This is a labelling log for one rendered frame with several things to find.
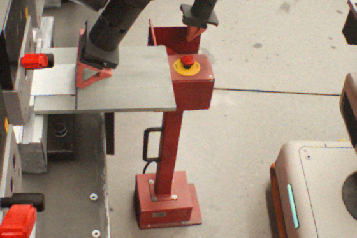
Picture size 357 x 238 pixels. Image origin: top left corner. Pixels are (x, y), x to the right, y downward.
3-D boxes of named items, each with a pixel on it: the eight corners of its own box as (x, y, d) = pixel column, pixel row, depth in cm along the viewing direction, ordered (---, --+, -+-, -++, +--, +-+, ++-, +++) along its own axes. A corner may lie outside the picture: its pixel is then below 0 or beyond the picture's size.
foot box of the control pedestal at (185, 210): (203, 224, 184) (207, 208, 176) (139, 230, 180) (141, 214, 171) (194, 184, 198) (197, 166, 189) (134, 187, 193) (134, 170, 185)
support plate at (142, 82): (175, 111, 89) (176, 107, 88) (34, 114, 85) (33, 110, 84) (165, 49, 101) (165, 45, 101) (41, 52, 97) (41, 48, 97)
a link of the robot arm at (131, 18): (148, 8, 77) (149, -9, 81) (111, -10, 74) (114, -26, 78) (128, 37, 81) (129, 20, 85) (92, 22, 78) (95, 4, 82)
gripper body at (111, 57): (81, 59, 80) (101, 29, 76) (83, 24, 87) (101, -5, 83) (114, 72, 83) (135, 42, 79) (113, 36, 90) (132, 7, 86)
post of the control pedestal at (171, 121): (170, 195, 178) (187, 92, 140) (156, 196, 177) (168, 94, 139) (168, 184, 182) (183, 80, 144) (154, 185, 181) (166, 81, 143)
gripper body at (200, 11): (178, 8, 131) (187, -14, 127) (211, 14, 135) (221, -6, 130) (182, 22, 127) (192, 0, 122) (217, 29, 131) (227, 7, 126)
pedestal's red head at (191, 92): (209, 110, 136) (219, 62, 124) (153, 113, 133) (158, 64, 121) (196, 64, 150) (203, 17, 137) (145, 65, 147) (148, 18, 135)
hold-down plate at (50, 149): (74, 161, 93) (72, 151, 90) (48, 161, 92) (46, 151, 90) (76, 61, 113) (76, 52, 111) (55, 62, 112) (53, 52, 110)
